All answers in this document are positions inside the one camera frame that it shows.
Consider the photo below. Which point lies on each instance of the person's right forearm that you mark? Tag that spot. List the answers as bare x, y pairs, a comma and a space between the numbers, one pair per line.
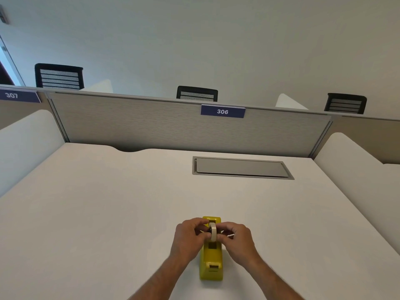
270, 279

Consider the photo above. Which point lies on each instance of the yellow tape dispenser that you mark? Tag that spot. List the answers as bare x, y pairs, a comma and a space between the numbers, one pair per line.
212, 262

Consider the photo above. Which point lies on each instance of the beige partition panel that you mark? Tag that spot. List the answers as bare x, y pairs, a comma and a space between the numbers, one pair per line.
368, 137
22, 112

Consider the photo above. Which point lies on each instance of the person's left hand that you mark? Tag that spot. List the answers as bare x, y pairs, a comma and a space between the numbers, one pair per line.
186, 242

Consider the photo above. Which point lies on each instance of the grey desk partition panel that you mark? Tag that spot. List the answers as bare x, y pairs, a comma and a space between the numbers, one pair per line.
187, 124

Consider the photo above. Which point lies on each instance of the white side divider panel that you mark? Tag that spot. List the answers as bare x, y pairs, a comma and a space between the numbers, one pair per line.
359, 181
25, 146
98, 86

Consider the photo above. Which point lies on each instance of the person's right thumb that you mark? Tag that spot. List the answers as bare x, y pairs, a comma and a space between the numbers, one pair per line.
222, 237

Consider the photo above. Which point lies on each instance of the person's left thumb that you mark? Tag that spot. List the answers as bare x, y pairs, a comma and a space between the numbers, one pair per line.
204, 236

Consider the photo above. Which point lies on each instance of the blue number sign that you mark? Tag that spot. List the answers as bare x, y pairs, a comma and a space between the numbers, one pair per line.
222, 111
18, 96

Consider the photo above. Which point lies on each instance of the person's left forearm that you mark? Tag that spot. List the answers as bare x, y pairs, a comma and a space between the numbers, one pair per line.
156, 282

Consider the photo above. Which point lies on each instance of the white tape roll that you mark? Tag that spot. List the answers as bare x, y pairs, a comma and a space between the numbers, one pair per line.
213, 232

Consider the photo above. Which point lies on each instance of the person's right hand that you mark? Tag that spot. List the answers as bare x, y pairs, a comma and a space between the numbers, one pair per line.
239, 245

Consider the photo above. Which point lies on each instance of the black mesh office chair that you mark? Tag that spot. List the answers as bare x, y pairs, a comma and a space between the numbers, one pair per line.
197, 93
59, 76
345, 104

